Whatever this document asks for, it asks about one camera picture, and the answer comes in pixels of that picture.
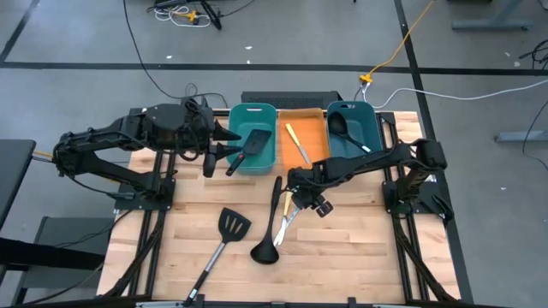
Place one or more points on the dark blue-teal plastic bin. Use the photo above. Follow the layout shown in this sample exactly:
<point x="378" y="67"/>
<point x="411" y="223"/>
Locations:
<point x="364" y="128"/>

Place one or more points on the black perforated computer case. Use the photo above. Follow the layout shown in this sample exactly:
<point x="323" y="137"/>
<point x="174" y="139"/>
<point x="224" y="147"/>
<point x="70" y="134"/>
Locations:
<point x="299" y="99"/>

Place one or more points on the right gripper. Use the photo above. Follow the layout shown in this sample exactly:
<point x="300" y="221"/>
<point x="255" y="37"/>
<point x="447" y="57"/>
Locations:
<point x="306" y="186"/>

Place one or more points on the black tripod leg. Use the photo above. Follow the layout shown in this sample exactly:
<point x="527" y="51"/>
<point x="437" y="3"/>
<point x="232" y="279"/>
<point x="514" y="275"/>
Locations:
<point x="212" y="17"/>

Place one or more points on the light teal plastic bin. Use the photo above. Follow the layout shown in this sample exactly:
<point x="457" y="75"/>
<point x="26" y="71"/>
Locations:
<point x="246" y="124"/>

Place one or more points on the orange plastic bin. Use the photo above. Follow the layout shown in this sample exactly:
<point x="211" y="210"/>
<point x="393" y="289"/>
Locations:
<point x="310" y="128"/>

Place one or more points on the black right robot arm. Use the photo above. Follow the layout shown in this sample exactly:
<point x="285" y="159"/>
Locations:
<point x="377" y="160"/>

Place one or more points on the grey metal desk leg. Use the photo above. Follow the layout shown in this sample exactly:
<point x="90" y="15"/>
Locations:
<point x="492" y="23"/>
<point x="522" y="136"/>

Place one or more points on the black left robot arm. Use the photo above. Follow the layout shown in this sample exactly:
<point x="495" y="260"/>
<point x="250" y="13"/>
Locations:
<point x="107" y="134"/>

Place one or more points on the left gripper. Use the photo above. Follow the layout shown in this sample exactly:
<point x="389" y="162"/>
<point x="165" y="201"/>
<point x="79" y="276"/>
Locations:
<point x="201" y="132"/>

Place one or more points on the grey bench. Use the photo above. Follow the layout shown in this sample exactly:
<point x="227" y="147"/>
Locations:
<point x="64" y="231"/>

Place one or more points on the black flat beam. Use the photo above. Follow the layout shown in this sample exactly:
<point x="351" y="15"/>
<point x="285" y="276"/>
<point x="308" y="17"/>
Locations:
<point x="43" y="254"/>

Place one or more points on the black ladle with white label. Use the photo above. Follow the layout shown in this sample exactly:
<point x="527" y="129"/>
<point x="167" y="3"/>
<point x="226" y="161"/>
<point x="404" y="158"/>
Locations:
<point x="338" y="124"/>

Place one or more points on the plain black ladle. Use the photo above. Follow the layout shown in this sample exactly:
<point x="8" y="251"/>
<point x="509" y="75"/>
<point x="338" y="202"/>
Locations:
<point x="264" y="253"/>

